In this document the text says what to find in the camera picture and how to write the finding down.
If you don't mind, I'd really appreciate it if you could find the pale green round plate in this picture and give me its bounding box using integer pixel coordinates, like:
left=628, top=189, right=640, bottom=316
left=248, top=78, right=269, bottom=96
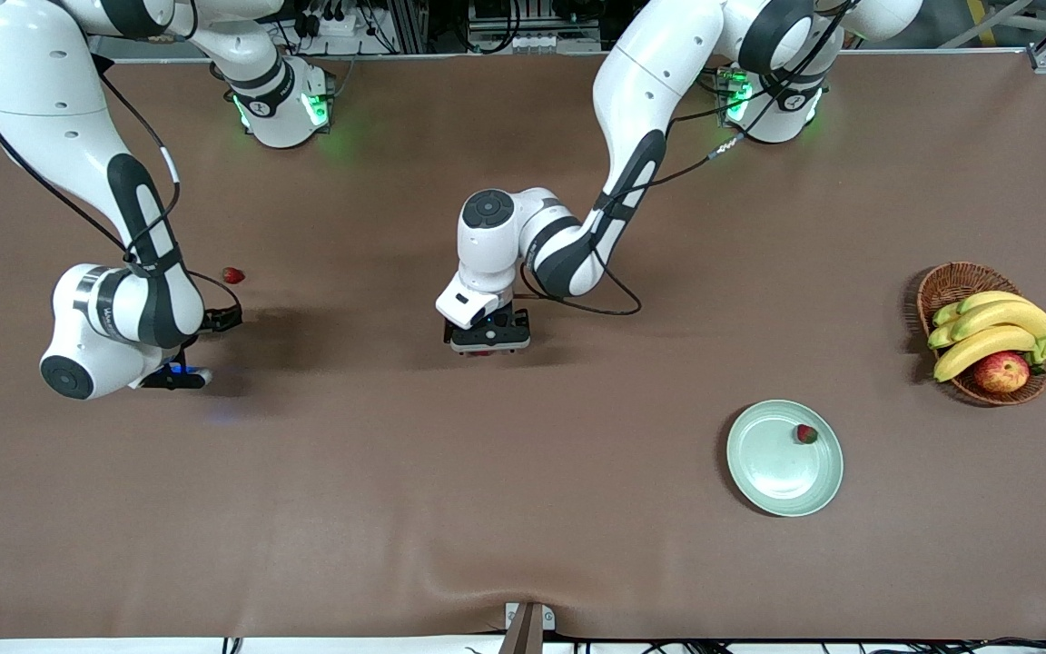
left=726, top=400, right=845, bottom=518

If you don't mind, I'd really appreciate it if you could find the brown table cover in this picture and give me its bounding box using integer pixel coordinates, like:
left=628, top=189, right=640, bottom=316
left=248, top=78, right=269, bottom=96
left=0, top=50, right=1046, bottom=641

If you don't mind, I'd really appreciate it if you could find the white power strip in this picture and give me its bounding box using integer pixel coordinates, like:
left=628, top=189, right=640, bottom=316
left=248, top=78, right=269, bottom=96
left=291, top=7, right=362, bottom=37

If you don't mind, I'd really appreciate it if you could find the brown wicker basket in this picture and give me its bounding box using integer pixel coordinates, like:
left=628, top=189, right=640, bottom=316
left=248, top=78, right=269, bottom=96
left=916, top=262, right=1046, bottom=407

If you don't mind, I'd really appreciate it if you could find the red apple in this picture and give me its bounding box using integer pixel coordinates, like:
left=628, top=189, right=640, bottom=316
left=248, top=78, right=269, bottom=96
left=972, top=351, right=1031, bottom=394

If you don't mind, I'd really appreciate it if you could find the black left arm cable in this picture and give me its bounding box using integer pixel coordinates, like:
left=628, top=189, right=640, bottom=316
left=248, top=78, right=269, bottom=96
left=518, top=0, right=855, bottom=318

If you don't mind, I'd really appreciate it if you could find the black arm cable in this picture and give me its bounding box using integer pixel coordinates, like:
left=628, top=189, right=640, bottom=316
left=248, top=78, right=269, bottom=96
left=0, top=53, right=243, bottom=312
left=518, top=0, right=855, bottom=318

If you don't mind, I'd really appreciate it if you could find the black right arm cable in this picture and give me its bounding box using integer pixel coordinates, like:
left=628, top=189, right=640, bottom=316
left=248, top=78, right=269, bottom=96
left=0, top=53, right=243, bottom=312

